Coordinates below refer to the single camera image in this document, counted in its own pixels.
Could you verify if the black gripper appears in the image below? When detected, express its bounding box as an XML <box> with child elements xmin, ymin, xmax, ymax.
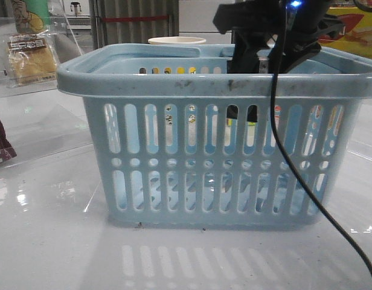
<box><xmin>213</xmin><ymin>0</ymin><xmax>345</xmax><ymax>74</ymax></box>

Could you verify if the bread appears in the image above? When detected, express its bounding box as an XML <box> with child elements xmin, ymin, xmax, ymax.
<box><xmin>7</xmin><ymin>34</ymin><xmax>57</xmax><ymax>86</ymax></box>

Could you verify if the light blue plastic basket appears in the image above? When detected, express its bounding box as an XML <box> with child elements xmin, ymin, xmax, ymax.
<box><xmin>57</xmin><ymin>43</ymin><xmax>372</xmax><ymax>228</ymax></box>

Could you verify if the white cabinet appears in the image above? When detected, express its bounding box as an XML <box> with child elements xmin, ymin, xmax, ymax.
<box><xmin>178</xmin><ymin>1</ymin><xmax>235</xmax><ymax>44</ymax></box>

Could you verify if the yellow nabati wafer box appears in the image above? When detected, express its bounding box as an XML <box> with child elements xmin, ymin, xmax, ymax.
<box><xmin>319</xmin><ymin>7</ymin><xmax>372</xmax><ymax>59</ymax></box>

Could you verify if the white paper cup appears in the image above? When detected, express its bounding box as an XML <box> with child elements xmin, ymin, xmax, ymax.
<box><xmin>148</xmin><ymin>36</ymin><xmax>207</xmax><ymax>45</ymax></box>

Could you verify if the clear acrylic display shelf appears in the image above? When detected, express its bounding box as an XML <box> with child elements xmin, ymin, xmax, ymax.
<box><xmin>0</xmin><ymin>17</ymin><xmax>92</xmax><ymax>170</ymax></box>

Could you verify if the green cartoon drink carton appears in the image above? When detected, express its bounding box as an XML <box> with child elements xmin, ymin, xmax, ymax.
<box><xmin>10</xmin><ymin>0</ymin><xmax>50</xmax><ymax>33</ymax></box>

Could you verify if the black cable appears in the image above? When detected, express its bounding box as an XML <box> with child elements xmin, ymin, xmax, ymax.
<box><xmin>269</xmin><ymin>0</ymin><xmax>372</xmax><ymax>290</ymax></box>

